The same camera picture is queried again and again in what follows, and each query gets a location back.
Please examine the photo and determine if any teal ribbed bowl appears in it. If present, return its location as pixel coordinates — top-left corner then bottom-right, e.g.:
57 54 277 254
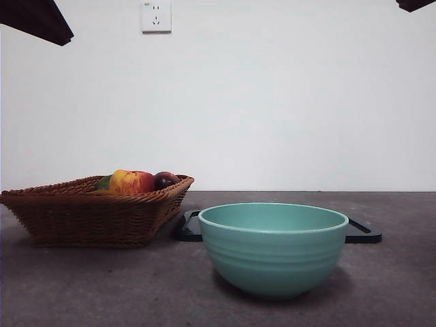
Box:
198 202 350 300

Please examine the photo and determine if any red and yellow apple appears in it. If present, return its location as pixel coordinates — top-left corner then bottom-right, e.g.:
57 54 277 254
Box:
108 169 156 195

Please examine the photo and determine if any brown wicker basket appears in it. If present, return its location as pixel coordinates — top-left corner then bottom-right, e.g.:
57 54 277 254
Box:
0 174 195 249

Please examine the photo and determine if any dark red plum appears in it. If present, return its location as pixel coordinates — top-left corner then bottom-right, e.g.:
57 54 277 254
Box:
153 171 181 191

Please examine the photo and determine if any black rectangular tray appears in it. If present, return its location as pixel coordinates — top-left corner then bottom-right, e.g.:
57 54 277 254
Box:
174 210 382 244

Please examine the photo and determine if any white wall socket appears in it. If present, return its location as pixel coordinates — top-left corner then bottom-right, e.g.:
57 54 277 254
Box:
142 0 172 35

